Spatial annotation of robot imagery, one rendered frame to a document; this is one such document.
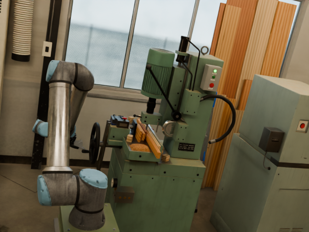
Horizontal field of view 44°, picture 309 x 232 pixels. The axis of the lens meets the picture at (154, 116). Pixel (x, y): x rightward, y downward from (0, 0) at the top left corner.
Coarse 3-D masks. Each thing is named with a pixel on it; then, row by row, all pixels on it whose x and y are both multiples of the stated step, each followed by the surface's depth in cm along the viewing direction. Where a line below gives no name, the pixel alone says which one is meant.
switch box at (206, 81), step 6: (210, 66) 241; (216, 66) 245; (204, 72) 246; (210, 72) 243; (216, 72) 244; (204, 78) 245; (210, 78) 244; (216, 78) 245; (204, 84) 245; (216, 84) 246; (210, 90) 247; (216, 90) 248
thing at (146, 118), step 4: (144, 112) 259; (144, 116) 256; (148, 116) 257; (152, 116) 258; (156, 116) 258; (160, 116) 259; (140, 120) 262; (144, 120) 257; (148, 120) 258; (152, 120) 259; (156, 120) 259; (160, 120) 260; (148, 124) 262; (152, 124) 260; (156, 124) 260; (160, 124) 261
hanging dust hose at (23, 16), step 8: (16, 0) 316; (24, 0) 313; (32, 0) 318; (16, 8) 315; (24, 8) 315; (32, 8) 320; (16, 16) 317; (24, 16) 316; (32, 16) 325; (16, 24) 319; (24, 24) 319; (16, 32) 321; (24, 32) 321; (16, 40) 323; (24, 40) 323; (16, 48) 325; (24, 48) 325; (16, 56) 326; (24, 56) 327
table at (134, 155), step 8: (112, 144) 253; (120, 144) 254; (128, 144) 244; (144, 144) 250; (128, 152) 236; (136, 152) 235; (144, 152) 237; (152, 152) 239; (144, 160) 239; (152, 160) 240
